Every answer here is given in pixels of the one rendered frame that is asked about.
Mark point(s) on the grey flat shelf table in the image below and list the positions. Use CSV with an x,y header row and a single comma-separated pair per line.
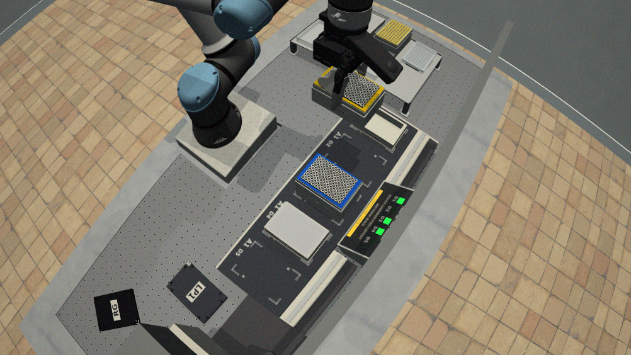
x,y
407,84

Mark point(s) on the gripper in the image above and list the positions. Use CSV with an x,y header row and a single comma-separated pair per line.
x,y
329,50

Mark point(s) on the blue tip rack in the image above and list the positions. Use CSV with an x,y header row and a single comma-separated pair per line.
x,y
328,187

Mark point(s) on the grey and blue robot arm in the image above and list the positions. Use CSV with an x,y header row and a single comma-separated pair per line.
x,y
227,30

